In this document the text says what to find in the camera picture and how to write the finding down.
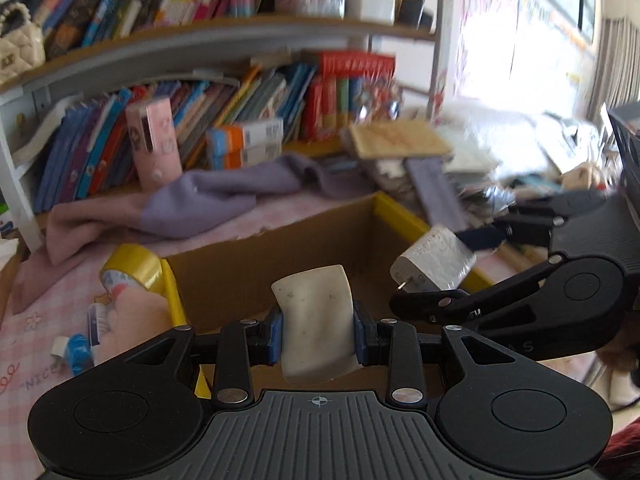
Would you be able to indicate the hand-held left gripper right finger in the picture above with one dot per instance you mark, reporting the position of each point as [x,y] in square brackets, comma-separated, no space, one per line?
[361,334]

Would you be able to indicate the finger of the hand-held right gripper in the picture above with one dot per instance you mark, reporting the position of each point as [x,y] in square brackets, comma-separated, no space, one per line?
[425,304]
[482,239]

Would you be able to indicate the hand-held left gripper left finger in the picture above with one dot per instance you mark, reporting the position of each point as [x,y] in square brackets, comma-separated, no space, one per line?
[274,336]

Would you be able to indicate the white eraser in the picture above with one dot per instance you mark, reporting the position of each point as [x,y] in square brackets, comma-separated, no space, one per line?
[315,320]

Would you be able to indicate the white charger plug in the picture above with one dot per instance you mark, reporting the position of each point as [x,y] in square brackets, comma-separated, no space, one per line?
[435,260]

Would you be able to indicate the cardboard box with yellow rim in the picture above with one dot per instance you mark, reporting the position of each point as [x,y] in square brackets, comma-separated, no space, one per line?
[240,270]

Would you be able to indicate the yellow tape roll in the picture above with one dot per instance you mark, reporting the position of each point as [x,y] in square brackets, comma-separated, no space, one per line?
[135,260]

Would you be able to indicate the pink cylindrical container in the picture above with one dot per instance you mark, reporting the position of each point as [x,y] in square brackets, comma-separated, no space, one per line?
[155,150]

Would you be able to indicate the stack of papers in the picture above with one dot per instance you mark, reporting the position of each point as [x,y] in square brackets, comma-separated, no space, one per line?
[475,165]

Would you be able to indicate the brown paper envelope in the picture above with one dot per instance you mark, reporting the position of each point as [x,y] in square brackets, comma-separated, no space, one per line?
[400,139]

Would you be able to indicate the purple and mauve cloth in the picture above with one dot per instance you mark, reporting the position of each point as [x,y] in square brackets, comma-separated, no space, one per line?
[200,200]

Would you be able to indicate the clear bag of colourful sweets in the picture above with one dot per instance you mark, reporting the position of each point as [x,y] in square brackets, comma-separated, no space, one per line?
[380,102]

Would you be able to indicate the white and blue small box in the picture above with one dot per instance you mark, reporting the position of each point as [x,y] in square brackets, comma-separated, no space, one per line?
[99,322]

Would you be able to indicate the orange blue white box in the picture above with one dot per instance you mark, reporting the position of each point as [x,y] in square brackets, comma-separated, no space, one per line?
[250,157]
[250,134]

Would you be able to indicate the small blue plastic item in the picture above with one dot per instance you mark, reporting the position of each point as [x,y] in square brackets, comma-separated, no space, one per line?
[80,355]

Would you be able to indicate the red boxed book set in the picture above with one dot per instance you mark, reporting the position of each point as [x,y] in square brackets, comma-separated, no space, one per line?
[345,85]

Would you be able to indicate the grey curtain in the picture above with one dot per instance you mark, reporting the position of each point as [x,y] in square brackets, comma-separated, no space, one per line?
[615,60]

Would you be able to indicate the pink checked tablecloth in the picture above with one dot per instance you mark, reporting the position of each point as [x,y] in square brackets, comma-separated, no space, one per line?
[30,360]

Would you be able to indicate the row of colourful books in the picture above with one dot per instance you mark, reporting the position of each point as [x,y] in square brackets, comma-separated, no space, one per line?
[100,150]
[115,0]

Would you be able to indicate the white pen holder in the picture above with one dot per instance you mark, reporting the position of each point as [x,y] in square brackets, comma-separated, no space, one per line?
[370,2]

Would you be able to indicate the white bookshelf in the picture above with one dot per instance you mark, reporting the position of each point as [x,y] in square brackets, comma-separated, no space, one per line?
[200,45]

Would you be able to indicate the white quilted handbag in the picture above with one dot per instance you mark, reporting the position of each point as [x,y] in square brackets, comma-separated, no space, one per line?
[20,47]

